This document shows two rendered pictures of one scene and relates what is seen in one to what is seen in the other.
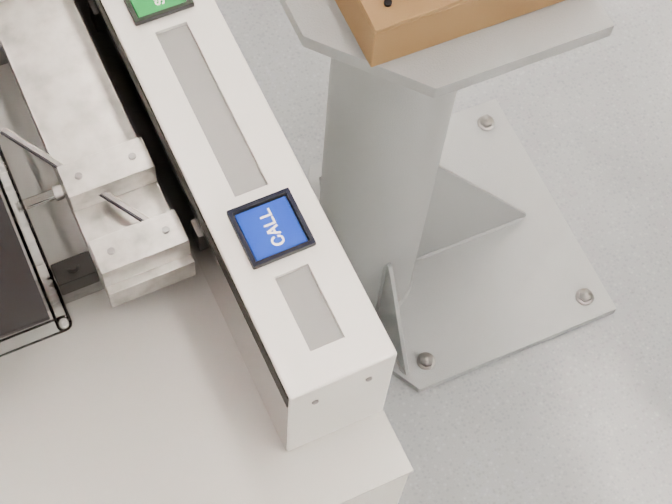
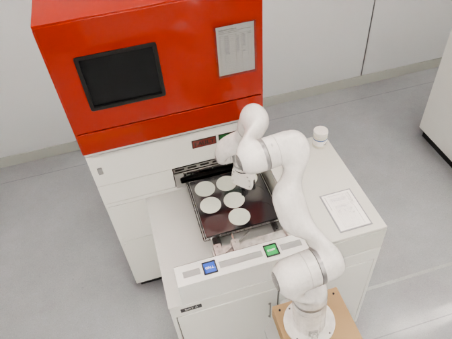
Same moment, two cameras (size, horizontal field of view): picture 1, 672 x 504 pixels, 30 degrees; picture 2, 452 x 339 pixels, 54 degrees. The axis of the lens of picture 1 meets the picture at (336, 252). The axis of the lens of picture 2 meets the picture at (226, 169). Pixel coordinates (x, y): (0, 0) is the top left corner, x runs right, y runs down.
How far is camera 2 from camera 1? 1.33 m
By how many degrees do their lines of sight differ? 57
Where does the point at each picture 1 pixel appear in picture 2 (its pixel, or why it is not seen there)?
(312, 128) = not seen: outside the picture
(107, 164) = (237, 246)
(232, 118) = (237, 263)
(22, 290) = (212, 233)
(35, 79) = (264, 237)
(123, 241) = (218, 249)
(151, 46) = (257, 249)
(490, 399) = not seen: outside the picture
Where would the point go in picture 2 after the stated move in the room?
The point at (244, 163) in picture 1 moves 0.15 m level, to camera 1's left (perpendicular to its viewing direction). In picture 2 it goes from (227, 264) to (235, 235)
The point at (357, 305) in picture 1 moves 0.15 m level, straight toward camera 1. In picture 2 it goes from (190, 281) to (155, 272)
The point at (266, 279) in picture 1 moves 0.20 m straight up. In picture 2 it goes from (198, 266) to (193, 237)
